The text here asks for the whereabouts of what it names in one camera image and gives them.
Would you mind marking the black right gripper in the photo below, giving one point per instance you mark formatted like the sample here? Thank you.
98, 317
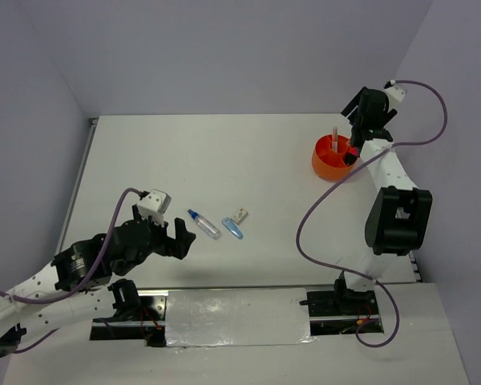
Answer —
352, 117

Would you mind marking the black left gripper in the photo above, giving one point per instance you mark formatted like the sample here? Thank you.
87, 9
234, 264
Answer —
179, 246

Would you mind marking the clear tube with blue cap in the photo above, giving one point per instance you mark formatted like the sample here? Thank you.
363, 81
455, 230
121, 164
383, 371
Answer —
204, 224

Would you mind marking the orange slim highlighter pen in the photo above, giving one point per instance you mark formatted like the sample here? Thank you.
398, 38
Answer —
334, 139

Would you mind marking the pink and black highlighter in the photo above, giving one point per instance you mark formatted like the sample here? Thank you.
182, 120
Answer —
351, 156

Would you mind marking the white staples box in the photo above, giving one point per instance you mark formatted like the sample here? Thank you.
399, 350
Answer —
239, 215

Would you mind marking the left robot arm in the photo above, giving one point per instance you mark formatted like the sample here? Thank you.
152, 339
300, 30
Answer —
88, 280

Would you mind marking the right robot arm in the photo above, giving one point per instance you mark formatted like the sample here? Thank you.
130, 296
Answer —
397, 221

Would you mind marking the orange round organizer container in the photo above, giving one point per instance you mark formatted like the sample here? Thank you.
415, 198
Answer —
328, 164

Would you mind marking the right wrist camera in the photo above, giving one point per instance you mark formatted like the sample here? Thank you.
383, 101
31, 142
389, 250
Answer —
395, 94

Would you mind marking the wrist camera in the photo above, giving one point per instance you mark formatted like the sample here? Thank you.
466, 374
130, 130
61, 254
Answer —
395, 94
153, 206

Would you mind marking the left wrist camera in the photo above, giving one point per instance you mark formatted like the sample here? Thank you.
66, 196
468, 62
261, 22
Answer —
153, 206

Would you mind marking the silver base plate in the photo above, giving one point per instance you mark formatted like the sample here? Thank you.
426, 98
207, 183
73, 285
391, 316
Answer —
239, 318

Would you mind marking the aluminium table edge rail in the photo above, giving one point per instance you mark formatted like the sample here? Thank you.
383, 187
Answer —
91, 125

